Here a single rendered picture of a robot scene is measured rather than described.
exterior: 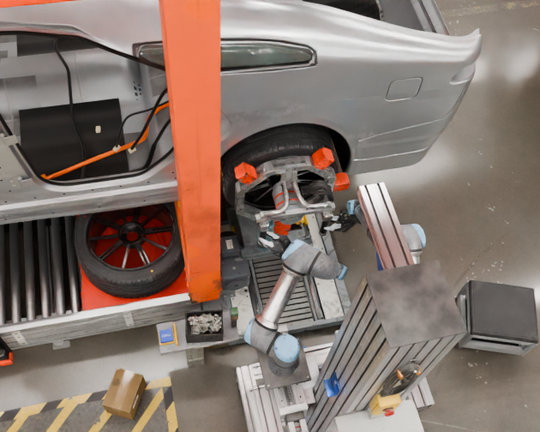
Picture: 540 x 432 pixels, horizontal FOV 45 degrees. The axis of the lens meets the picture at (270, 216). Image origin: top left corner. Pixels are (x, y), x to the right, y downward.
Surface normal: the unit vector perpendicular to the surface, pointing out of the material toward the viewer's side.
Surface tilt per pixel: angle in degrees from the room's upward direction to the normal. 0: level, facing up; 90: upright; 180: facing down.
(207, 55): 90
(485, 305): 0
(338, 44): 47
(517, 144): 0
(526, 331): 0
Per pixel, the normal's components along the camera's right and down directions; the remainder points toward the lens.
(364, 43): 0.29, 0.10
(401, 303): 0.07, -0.51
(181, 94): 0.22, 0.85
